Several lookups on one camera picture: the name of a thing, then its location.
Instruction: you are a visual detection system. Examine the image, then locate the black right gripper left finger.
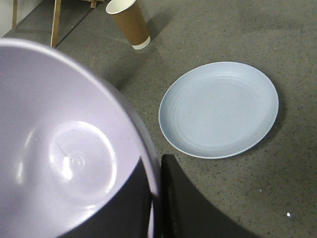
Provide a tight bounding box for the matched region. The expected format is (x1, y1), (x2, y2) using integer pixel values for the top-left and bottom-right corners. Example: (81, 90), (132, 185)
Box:
(61, 160), (152, 238)

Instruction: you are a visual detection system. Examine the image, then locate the light blue plate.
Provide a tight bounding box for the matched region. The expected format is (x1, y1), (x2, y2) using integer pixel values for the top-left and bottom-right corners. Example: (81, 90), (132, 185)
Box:
(158, 61), (279, 159)

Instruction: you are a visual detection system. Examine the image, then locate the wooden rack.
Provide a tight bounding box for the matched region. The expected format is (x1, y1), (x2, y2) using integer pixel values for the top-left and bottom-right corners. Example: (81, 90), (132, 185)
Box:
(4, 0), (105, 49)

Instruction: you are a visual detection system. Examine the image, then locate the brown paper cup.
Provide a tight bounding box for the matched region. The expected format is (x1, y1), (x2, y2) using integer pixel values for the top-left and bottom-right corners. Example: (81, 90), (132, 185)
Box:
(106, 0), (151, 50)

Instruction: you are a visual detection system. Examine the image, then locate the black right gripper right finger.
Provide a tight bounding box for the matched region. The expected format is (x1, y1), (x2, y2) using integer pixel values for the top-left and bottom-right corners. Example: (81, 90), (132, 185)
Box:
(160, 154), (256, 238)

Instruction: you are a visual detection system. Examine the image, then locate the purple plastic bowl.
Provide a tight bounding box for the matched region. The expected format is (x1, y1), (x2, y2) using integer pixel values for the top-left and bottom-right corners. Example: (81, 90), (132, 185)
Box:
(0, 38), (161, 238)

